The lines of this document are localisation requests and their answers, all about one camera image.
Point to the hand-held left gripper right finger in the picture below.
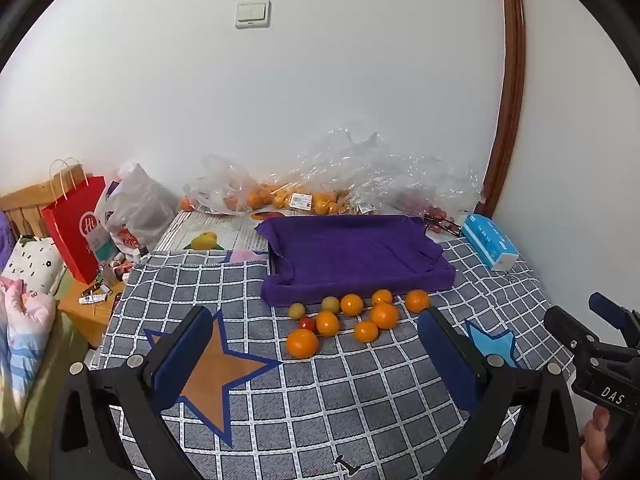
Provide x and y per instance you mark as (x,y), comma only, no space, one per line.
(450,355)

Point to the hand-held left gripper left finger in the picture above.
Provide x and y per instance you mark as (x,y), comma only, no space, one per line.
(182,355)

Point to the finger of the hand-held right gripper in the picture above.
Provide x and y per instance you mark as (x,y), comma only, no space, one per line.
(570,330)
(606,306)

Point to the large mandarin orange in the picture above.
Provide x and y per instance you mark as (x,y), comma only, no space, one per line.
(302,343)

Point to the yellow-green plum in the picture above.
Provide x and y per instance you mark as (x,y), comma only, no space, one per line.
(296,310)
(330,304)

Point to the red tomato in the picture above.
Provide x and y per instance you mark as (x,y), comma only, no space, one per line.
(307,323)

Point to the purple towel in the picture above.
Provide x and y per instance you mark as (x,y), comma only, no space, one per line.
(350,255)

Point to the person's right hand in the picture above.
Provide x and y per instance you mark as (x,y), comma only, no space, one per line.
(595,440)

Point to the wooden bedside table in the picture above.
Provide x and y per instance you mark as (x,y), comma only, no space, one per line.
(85,315)

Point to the white tube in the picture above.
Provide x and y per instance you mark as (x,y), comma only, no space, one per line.
(92,299)

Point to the small cosmetic bottles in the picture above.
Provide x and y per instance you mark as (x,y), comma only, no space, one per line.
(117,267)

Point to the blue tissue box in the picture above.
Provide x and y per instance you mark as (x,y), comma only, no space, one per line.
(487,240)

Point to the fruit print striped mat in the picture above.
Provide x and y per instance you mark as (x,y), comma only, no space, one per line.
(230,232)

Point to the grey checked blanket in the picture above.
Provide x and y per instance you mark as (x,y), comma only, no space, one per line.
(325,400)

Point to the teal and white carton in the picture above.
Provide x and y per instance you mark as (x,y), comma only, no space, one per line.
(102,245)

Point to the green bed sheet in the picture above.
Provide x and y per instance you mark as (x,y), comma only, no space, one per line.
(45,395)

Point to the small black clip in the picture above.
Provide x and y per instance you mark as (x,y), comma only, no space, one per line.
(348,466)

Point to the pink and blue quilt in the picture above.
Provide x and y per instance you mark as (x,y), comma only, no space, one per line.
(25,330)

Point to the white plastic bag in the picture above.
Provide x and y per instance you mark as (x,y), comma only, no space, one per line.
(140,200)

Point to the red paper bag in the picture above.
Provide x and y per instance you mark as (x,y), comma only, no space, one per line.
(70,235)

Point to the clear bag of mandarins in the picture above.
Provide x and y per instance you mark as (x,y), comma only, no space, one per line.
(220,185)

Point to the clear bag of brown longans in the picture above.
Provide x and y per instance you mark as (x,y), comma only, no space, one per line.
(360,205)

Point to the white flower print pillow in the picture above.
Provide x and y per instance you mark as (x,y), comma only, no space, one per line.
(30,262)

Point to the crumpled clear plastic bag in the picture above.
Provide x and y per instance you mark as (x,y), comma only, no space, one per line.
(390,165)

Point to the labelled bag of small oranges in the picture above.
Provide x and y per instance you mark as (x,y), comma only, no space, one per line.
(320,202)

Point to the purple cloth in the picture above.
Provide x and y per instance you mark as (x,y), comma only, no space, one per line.
(5,240)

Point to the wooden headboard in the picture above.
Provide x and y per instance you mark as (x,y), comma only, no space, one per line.
(25,205)

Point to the brown wooden door frame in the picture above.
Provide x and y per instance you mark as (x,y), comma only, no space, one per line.
(515,60)

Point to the white light switch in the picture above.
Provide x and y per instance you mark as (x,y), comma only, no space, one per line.
(252,14)

